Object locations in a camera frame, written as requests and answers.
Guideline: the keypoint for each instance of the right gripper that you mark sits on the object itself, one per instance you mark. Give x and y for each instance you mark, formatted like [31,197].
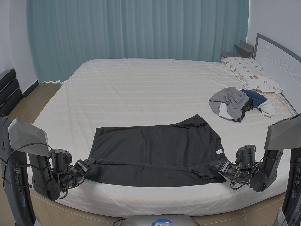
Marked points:
[229,171]

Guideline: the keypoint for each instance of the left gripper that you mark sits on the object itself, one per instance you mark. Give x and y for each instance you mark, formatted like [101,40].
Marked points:
[78,171]

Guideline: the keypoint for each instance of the black T-shirt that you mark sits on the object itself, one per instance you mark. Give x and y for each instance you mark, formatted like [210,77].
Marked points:
[152,154]

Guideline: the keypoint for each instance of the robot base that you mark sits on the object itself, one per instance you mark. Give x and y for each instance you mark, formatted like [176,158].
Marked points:
[141,220]

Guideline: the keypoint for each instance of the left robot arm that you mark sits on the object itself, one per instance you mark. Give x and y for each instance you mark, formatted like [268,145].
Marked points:
[25,135]

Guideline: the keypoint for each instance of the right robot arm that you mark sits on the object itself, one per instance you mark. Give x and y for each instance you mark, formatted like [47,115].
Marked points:
[282,135]

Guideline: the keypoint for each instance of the pile of clothes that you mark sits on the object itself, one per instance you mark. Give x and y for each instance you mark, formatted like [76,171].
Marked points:
[235,102]

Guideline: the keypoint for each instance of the bed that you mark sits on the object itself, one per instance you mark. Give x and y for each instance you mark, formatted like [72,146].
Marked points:
[141,90]

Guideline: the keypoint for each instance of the white printed pillow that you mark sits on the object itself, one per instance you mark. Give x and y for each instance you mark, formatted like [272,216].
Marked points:
[251,74]

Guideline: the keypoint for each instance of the black chest of drawers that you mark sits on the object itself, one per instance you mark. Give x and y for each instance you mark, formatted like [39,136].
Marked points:
[9,90]

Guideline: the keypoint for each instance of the grey bedside table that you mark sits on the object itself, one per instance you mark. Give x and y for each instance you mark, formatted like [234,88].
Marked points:
[244,48]

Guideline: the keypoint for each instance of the blue-green curtain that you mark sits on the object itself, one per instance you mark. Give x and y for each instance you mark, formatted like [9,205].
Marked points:
[129,27]

